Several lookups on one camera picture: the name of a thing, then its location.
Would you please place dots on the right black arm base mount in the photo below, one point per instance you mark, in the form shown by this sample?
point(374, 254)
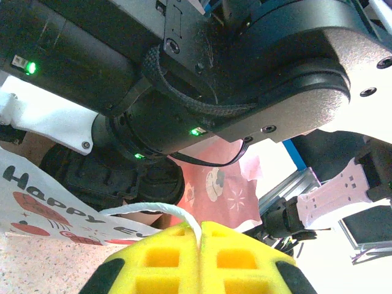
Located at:
point(284, 220)

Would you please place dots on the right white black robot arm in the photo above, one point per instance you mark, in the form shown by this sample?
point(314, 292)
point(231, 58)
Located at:
point(361, 76)

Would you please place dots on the aluminium rail frame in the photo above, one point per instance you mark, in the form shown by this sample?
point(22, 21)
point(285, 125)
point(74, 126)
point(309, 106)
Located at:
point(288, 186)

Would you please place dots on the brown pulp cup carrier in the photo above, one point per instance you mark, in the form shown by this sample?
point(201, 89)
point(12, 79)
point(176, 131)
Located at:
point(30, 147)

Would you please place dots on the black plastic cup lid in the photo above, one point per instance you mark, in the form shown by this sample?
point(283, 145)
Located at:
point(165, 186)

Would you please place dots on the white red printed paper bag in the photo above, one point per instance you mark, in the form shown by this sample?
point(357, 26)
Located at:
point(46, 199)

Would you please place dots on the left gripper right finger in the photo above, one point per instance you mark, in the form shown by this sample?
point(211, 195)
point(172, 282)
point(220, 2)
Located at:
point(239, 263)

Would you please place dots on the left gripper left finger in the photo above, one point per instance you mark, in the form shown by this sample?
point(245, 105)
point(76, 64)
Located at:
point(159, 263)

